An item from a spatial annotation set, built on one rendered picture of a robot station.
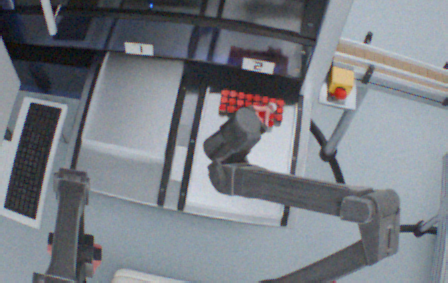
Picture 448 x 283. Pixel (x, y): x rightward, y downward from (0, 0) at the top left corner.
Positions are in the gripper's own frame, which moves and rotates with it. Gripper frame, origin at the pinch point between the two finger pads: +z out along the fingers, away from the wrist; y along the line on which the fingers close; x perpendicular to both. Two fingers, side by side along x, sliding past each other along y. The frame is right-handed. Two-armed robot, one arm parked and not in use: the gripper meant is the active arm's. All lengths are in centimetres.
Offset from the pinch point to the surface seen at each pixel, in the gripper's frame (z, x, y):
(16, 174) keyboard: -28, 29, -75
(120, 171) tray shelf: -6.7, 8.7, -47.7
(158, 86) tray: 16.5, 22.5, -38.8
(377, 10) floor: 194, 4, -34
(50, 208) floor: 15, 17, -146
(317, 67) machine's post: 30.0, 0.7, 1.6
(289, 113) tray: 33.0, -5.9, -18.2
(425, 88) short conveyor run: 66, -27, 16
